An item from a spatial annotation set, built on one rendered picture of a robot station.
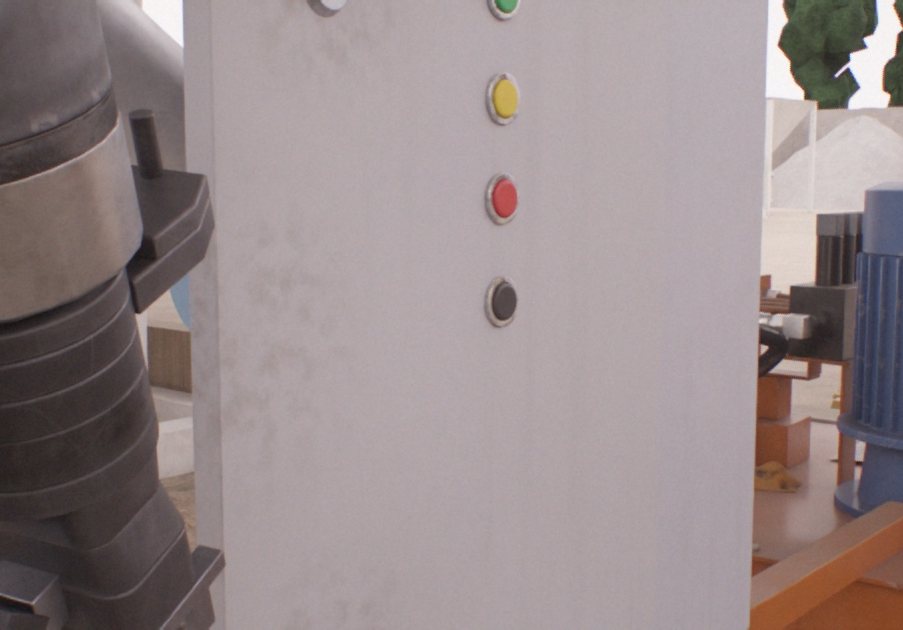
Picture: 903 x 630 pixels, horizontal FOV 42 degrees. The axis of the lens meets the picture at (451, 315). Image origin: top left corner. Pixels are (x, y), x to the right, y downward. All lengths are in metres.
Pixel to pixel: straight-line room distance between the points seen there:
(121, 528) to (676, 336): 0.58
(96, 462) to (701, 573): 0.69
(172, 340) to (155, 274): 4.69
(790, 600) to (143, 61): 0.81
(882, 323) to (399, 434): 1.03
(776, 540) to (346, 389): 0.96
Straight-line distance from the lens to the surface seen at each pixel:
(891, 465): 1.62
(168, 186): 0.45
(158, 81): 0.73
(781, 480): 1.74
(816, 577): 1.29
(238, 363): 0.56
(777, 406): 1.86
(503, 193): 0.69
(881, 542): 1.44
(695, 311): 0.95
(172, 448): 4.26
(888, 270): 1.58
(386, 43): 0.62
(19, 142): 0.34
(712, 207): 0.96
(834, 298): 1.71
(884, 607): 1.42
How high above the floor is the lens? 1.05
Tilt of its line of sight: 7 degrees down
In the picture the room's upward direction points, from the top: straight up
